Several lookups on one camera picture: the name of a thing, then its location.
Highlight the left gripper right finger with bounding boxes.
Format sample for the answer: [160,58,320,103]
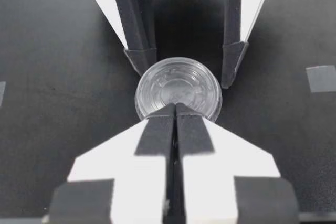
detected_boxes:
[175,102,300,224]

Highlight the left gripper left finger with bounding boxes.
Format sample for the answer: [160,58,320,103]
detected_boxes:
[41,102,176,224]

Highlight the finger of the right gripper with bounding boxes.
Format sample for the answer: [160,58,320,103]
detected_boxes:
[78,0,158,72]
[221,0,276,89]

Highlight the clear plastic cup with lid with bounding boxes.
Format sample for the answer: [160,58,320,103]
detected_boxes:
[134,57,223,123]

